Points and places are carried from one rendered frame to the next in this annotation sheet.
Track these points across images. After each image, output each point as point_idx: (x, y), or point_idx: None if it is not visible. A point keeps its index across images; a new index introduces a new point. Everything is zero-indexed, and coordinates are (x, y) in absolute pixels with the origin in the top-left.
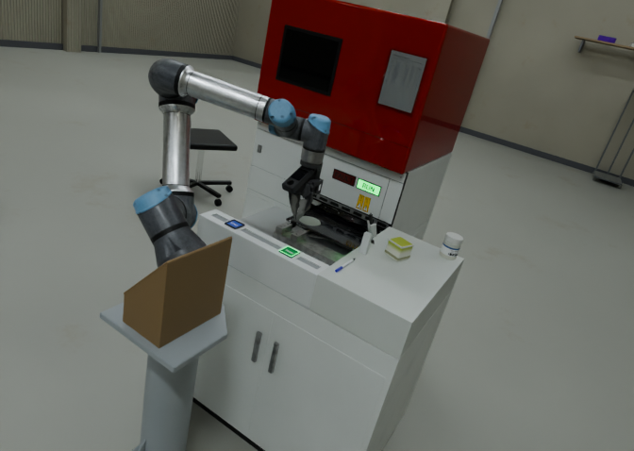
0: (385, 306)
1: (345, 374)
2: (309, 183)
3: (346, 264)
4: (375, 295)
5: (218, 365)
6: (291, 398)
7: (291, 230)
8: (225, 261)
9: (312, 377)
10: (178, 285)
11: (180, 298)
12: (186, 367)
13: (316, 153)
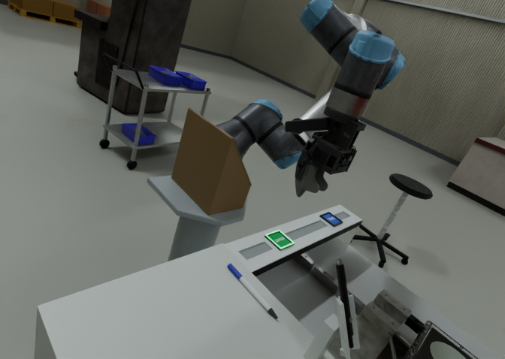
0: (112, 288)
1: None
2: (312, 135)
3: (249, 288)
4: (149, 288)
5: None
6: None
7: (398, 322)
8: (221, 159)
9: None
10: (189, 137)
11: (188, 152)
12: (178, 227)
13: (334, 87)
